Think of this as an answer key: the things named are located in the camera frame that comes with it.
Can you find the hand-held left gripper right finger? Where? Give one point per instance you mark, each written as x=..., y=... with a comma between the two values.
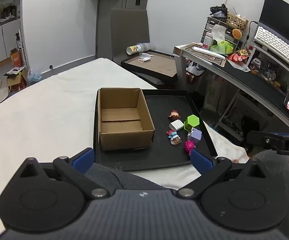
x=200, y=161

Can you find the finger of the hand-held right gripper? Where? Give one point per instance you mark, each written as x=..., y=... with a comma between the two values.
x=260, y=138

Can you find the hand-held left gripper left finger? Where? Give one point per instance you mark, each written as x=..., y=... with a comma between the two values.
x=84, y=158

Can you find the white plug charger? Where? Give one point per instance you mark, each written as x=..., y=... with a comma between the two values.
x=176, y=125

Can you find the brown cardboard box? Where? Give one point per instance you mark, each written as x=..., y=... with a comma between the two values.
x=124, y=120

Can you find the pink spiky toy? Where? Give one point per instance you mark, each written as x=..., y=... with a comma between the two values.
x=189, y=147

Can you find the person's grey trouser right leg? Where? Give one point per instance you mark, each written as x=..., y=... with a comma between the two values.
x=274, y=162

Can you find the person's grey trouser leg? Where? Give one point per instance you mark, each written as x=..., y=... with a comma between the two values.
x=114, y=177
x=274, y=162

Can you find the purple toy box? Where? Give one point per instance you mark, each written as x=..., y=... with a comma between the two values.
x=195, y=136

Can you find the small brown toy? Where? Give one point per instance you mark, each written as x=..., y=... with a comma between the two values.
x=176, y=141

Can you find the person's grey trouser left leg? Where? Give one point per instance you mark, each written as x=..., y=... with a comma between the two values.
x=114, y=177

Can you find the green hexagonal box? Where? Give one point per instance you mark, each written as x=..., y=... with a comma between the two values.
x=192, y=122

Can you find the red and blue figurine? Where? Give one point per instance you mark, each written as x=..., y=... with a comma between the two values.
x=171, y=133

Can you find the brown-haired figurine with red bow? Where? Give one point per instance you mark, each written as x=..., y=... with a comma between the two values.
x=174, y=115

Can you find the black desk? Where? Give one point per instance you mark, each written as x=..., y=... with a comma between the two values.
x=247, y=80

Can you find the desk shelf figurines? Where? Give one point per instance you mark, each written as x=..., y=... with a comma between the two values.
x=265, y=71

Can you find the red plush toy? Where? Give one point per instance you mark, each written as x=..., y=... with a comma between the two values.
x=238, y=56

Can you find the white keyboard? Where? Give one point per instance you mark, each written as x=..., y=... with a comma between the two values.
x=277, y=43

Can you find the blue plastic bag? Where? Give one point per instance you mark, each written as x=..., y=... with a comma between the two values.
x=34, y=76

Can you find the green plastic bag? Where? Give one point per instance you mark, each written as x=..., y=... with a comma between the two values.
x=223, y=47

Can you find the white paper roll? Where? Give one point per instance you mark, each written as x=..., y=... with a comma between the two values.
x=208, y=52

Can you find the open cardboard box with red print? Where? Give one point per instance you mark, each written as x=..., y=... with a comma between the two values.
x=15, y=80

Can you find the black tray with brown floor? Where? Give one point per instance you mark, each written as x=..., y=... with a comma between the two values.
x=157, y=65

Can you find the white tissue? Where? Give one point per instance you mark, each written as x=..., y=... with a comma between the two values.
x=218, y=32

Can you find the grey drawer organizer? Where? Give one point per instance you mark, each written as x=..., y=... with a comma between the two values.
x=218, y=30

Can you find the white face mask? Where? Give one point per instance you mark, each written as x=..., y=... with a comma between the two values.
x=145, y=57

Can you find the wicker basket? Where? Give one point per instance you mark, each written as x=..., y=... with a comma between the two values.
x=237, y=21

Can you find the orange carton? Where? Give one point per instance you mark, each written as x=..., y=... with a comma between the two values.
x=16, y=57

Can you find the black monitor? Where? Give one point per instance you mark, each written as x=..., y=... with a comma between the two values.
x=282, y=12

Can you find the grey chair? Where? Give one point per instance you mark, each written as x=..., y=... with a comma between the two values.
x=129, y=30

